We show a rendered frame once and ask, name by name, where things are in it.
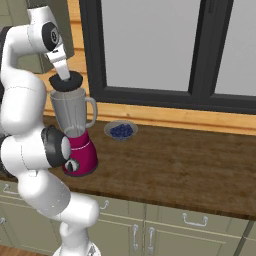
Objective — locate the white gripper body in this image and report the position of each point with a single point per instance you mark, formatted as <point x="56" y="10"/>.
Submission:
<point x="62" y="69"/>

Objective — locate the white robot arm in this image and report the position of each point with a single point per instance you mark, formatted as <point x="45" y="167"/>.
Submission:
<point x="23" y="103"/>

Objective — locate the black blender lid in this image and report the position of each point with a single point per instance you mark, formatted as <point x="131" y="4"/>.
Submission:
<point x="74" y="81"/>

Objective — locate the blender with magenta base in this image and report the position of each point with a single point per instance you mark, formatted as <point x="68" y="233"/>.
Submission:
<point x="81" y="151"/>

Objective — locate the grey glass bowl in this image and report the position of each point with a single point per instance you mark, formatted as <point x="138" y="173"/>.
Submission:
<point x="108" y="131"/>

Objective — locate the blueberries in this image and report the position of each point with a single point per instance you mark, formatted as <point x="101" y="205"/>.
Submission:
<point x="121" y="130"/>

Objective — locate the dark framed window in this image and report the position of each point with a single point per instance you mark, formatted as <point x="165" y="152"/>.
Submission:
<point x="200" y="50"/>

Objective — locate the grey-green cupboard door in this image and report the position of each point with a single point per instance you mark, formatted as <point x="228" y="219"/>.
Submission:
<point x="23" y="230"/>
<point x="193" y="243"/>
<point x="113" y="238"/>

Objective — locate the wide grey-green drawer front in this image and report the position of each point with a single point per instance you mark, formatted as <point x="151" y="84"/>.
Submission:
<point x="226" y="220"/>

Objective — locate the grey-green wall cupboard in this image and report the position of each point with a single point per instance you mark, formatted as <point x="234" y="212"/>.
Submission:
<point x="68" y="26"/>

